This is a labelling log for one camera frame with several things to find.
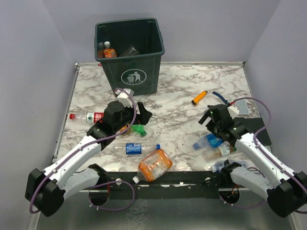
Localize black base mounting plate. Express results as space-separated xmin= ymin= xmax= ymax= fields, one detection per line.
xmin=90 ymin=171 xmax=235 ymax=200

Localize clear glass-like jar bottle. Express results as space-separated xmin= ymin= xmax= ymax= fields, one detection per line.
xmin=119 ymin=45 xmax=140 ymax=57

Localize black flat box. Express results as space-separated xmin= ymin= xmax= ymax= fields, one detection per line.
xmin=239 ymin=116 xmax=272 ymax=146

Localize grey white power bank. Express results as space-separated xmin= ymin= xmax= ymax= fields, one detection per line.
xmin=235 ymin=99 xmax=250 ymax=115

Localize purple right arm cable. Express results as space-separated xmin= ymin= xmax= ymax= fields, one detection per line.
xmin=219 ymin=97 xmax=307 ymax=214

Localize blue handled pliers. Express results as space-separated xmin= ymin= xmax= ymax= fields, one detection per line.
xmin=212 ymin=91 xmax=231 ymax=106

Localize dark green trash bin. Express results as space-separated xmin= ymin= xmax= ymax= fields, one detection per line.
xmin=94 ymin=18 xmax=165 ymax=95

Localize small orange tea bottle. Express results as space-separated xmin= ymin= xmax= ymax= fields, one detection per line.
xmin=118 ymin=125 xmax=132 ymax=135

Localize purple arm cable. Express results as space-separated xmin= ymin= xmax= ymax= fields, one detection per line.
xmin=28 ymin=87 xmax=138 ymax=214
xmin=219 ymin=97 xmax=307 ymax=214

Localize large orange juice bottle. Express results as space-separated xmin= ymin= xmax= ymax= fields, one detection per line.
xmin=132 ymin=149 xmax=173 ymax=184
xmin=103 ymin=41 xmax=117 ymax=58

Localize small clear blue cap bottle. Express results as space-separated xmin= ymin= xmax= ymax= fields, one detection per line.
xmin=211 ymin=159 xmax=248 ymax=173

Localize yellow utility knife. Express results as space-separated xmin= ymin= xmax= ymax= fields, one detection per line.
xmin=191 ymin=91 xmax=208 ymax=105

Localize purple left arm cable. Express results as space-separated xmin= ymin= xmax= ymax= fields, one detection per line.
xmin=28 ymin=87 xmax=138 ymax=214

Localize red cap water bottle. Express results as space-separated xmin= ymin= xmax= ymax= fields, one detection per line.
xmin=68 ymin=112 xmax=104 ymax=125

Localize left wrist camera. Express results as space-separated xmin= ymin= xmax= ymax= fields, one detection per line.
xmin=115 ymin=89 xmax=134 ymax=107

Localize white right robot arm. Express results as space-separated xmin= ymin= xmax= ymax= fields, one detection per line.
xmin=199 ymin=104 xmax=307 ymax=218

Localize light blue label bottle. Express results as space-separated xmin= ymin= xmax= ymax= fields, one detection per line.
xmin=192 ymin=134 xmax=223 ymax=150

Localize green plastic bottle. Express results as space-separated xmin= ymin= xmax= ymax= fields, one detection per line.
xmin=131 ymin=125 xmax=147 ymax=137

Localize green cap milk tea bottle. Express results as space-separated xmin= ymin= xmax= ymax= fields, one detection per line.
xmin=202 ymin=144 xmax=237 ymax=161

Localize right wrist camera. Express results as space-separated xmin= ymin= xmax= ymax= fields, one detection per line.
xmin=227 ymin=104 xmax=239 ymax=119

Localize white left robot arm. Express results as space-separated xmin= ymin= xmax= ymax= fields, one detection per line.
xmin=25 ymin=101 xmax=153 ymax=217

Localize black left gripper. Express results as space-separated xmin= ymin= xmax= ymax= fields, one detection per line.
xmin=114 ymin=101 xmax=152 ymax=133

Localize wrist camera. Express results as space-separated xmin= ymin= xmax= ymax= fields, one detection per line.
xmin=115 ymin=89 xmax=134 ymax=107
xmin=227 ymin=104 xmax=239 ymax=119

